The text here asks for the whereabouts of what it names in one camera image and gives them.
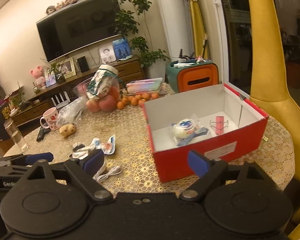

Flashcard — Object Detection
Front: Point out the black hair clip packet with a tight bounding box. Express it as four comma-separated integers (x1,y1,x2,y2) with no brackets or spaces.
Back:
72,142,85,152

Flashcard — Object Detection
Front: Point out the pink binder clip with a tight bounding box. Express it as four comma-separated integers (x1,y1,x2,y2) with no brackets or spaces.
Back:
210,115,229,135

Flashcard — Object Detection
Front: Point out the white round snack packet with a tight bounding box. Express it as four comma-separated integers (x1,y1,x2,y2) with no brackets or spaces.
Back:
170,114,202,142

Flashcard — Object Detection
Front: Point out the silver foil packet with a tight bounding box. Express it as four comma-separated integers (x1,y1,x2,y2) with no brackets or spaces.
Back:
70,148,95,160

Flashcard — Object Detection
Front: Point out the blue white snack wrapper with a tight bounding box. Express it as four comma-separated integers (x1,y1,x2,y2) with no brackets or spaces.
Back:
177,127,209,147

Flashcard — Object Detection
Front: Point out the glass jar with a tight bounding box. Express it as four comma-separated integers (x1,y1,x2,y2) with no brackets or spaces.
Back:
4,119,29,153

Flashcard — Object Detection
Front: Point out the black remote control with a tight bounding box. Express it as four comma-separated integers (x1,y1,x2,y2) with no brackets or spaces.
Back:
36,127,51,142

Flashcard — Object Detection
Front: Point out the white blue pink wrapper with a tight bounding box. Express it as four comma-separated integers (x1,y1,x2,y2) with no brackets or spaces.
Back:
91,135,116,155

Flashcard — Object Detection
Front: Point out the pink strawberry mug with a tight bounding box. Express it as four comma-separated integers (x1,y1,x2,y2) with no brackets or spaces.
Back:
39,107,59,131

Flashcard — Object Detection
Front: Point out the red white cardboard box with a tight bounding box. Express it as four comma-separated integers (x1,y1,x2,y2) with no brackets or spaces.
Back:
143,85,268,183

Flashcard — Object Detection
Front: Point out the lace tablecloth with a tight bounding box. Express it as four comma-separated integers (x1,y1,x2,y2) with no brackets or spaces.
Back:
3,83,296,198

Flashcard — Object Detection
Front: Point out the wooden tv cabinet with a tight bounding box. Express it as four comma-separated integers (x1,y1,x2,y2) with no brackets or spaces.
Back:
12,56,145,126

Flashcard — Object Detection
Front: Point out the clear plastic bag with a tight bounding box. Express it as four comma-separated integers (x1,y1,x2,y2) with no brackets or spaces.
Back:
57,96,87,127

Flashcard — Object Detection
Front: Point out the pale red apple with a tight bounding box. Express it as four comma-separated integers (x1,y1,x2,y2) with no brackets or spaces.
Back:
86,99,101,113

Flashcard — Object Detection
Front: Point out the tangerine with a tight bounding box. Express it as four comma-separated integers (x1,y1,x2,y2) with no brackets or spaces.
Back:
130,97,139,106
117,101,125,109
138,99,147,106
151,93,160,100
121,97,129,105
142,93,151,101

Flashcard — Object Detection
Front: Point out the pink pig plush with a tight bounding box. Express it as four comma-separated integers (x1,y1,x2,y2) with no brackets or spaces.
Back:
30,66,46,89

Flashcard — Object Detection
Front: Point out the gift bag with green ribbon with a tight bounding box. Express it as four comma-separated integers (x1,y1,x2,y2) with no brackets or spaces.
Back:
86,64,126,100

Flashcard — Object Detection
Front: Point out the small potted grass plant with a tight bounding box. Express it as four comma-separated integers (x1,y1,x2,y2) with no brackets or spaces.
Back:
41,59,66,84

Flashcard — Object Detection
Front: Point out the framed photo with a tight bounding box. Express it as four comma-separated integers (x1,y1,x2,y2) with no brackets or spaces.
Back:
60,58,76,79

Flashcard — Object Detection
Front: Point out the green orange storage bin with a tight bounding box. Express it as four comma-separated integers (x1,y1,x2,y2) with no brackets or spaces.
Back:
165,60,219,93

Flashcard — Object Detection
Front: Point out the yellow chair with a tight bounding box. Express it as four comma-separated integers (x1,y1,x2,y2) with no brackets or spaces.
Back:
242,0,300,240

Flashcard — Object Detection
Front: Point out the black speaker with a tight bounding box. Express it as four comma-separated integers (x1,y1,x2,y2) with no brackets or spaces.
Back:
77,56,90,73

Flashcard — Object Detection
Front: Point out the portrait drawing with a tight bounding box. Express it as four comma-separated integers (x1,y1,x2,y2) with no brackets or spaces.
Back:
99,44,116,64

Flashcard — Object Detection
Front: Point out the blue picture card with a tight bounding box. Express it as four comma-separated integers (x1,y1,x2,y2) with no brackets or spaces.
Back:
113,38,131,60

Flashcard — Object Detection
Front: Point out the television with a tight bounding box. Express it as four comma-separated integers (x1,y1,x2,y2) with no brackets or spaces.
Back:
36,0,120,62

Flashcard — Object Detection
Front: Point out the green potted tree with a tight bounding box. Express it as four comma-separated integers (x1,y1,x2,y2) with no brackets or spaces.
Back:
115,0,169,68

